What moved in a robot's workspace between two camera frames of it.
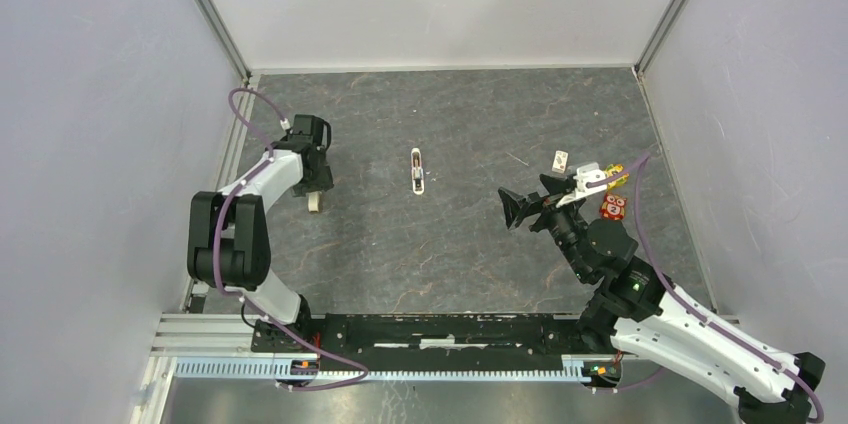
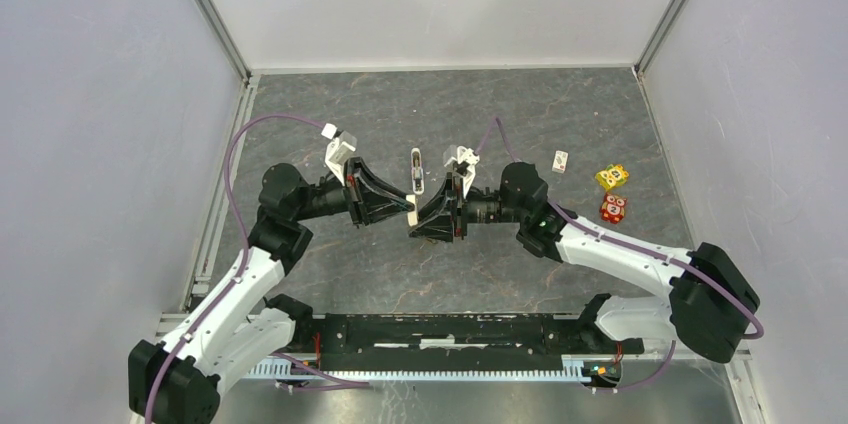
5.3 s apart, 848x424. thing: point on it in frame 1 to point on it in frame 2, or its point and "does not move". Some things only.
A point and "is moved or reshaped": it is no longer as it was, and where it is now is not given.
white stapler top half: [417, 171] does not move
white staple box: [560, 161] does not move
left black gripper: [323, 182] to [363, 195]
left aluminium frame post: [208, 9] does not move
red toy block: [612, 207] does not move
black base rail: [428, 342] does not move
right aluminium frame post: [675, 7] does not move
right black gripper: [515, 207] to [436, 223]
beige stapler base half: [314, 201] is moved or reshaped
